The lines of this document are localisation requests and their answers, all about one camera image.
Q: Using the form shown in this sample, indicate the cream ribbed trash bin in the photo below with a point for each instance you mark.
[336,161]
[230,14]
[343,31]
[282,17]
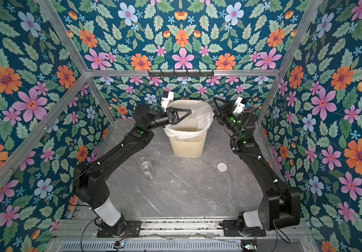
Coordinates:
[190,148]

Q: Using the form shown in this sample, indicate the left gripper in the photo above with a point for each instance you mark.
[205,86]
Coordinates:
[171,117]

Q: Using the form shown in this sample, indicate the white plastic bin liner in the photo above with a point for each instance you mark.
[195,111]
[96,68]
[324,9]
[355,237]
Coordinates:
[196,125]

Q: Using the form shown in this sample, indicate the black hook rail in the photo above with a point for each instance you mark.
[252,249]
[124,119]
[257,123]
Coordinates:
[181,73]

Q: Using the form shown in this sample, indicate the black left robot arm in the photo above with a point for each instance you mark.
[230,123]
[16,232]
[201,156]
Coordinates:
[89,183]

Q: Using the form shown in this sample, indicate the clear jar with flower tea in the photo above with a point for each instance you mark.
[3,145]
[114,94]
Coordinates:
[146,167]

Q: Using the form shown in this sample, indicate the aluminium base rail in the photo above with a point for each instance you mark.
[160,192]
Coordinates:
[178,235]

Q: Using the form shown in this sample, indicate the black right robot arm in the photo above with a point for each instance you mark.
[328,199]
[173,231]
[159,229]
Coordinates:
[280,205]

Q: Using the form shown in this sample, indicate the white jar lid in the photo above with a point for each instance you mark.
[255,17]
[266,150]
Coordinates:
[222,167]

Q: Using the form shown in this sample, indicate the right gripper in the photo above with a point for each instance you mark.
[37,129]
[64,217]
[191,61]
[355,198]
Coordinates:
[218,106]

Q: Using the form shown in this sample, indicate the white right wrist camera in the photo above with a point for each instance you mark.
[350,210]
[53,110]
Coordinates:
[240,105]

